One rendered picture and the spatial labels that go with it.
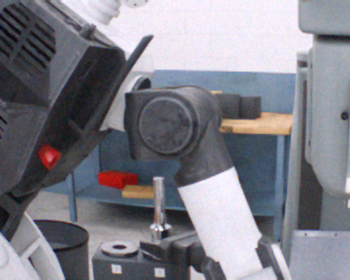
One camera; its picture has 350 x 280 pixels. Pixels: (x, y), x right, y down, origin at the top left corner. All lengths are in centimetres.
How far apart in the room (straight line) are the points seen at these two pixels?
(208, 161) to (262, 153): 474
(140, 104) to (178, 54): 482
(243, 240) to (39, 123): 34
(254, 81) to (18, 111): 478
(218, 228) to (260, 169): 476
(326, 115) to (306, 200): 54
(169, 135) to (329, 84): 43
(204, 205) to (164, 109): 15
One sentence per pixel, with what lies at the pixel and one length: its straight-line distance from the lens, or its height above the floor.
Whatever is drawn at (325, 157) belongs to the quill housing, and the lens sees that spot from 129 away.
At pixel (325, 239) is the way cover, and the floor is 108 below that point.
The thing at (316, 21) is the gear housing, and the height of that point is 165.
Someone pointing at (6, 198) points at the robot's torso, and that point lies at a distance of 109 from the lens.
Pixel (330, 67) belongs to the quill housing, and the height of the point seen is 157.
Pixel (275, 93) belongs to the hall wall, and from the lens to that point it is 561.
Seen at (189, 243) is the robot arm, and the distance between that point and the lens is 140.
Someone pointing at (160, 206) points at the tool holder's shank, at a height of 125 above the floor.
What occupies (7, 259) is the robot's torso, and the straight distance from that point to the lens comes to 112.
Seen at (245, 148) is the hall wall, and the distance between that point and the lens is 572.
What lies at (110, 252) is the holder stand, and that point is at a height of 114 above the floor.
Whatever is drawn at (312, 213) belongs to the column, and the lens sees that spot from 179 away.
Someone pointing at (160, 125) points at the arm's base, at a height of 151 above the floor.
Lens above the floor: 166
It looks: 8 degrees down
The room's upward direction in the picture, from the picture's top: 1 degrees clockwise
